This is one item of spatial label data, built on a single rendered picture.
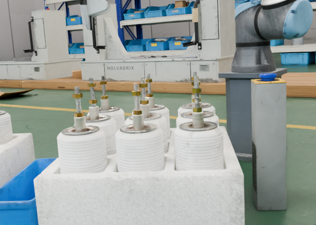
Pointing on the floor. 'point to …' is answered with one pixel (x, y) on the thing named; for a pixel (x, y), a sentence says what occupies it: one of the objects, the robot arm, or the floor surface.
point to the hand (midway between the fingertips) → (86, 24)
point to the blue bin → (21, 195)
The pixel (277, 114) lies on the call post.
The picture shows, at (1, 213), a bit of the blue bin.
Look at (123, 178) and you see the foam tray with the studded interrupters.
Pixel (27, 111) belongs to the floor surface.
